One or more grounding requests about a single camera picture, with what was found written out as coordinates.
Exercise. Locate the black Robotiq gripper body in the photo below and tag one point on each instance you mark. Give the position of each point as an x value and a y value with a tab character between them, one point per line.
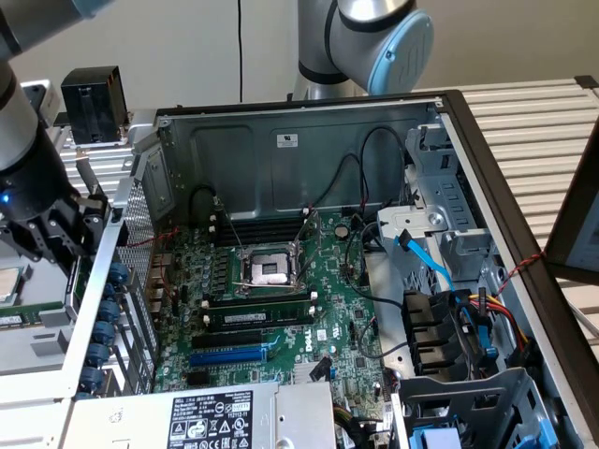
33	187

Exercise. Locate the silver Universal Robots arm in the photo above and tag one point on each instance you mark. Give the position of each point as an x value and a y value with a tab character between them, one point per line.
355	47

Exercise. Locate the grey parts rack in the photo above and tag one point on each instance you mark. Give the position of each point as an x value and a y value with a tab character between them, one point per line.
42	290

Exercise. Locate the silver CPU chip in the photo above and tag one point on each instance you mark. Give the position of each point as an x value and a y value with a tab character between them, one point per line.
7	283

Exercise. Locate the blue slot latch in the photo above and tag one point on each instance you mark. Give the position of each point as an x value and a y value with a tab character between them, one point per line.
104	333
99	355
110	291
120	272
110	311
92	379

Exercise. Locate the green RAM stick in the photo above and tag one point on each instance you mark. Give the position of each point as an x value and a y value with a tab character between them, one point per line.
28	314
262	318

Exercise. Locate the silver network port block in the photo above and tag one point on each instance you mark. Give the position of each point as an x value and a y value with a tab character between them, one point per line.
160	263

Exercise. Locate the silver USB port block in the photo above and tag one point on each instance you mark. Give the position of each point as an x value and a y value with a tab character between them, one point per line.
157	295

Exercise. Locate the black CPU cooler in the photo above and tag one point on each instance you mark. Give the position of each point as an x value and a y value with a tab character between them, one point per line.
89	103

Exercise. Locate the thin metal locking lever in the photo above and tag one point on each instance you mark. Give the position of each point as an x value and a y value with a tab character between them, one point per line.
233	229

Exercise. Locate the long black expansion slot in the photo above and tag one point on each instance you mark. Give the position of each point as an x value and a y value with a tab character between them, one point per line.
224	339

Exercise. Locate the CPU socket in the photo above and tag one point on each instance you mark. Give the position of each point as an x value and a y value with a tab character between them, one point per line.
269	269

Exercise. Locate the short black expansion slot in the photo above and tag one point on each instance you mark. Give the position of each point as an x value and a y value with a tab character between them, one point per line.
199	379

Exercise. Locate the metal socket cover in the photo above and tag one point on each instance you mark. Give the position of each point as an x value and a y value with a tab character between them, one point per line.
297	250

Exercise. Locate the silver power supply unit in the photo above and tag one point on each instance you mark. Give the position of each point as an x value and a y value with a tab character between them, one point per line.
140	421

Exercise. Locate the green Dell motherboard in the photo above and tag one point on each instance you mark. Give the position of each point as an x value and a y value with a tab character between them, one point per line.
327	280

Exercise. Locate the open grey PC case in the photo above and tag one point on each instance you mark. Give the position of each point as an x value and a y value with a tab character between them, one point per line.
323	140

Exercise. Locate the silver coin battery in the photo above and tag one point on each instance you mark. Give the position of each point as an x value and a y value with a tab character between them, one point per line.
342	230

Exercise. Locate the silver chipset heat sink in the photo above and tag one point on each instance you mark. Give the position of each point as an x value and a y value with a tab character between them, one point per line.
304	373

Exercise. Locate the silver disk bay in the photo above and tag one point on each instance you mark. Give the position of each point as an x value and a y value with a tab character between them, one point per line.
421	217

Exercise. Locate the black plastic fan shroud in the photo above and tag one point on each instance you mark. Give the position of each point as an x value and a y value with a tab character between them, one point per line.
430	327

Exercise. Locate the blue drive caddy block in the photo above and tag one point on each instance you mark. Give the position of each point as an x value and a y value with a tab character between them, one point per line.
435	439

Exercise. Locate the grey drive cage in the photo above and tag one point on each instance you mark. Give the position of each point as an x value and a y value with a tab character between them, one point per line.
468	395

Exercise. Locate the dark framed panel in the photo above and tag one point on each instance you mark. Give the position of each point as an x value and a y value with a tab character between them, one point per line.
568	234

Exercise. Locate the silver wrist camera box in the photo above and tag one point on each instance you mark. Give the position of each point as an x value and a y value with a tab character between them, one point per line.
37	100

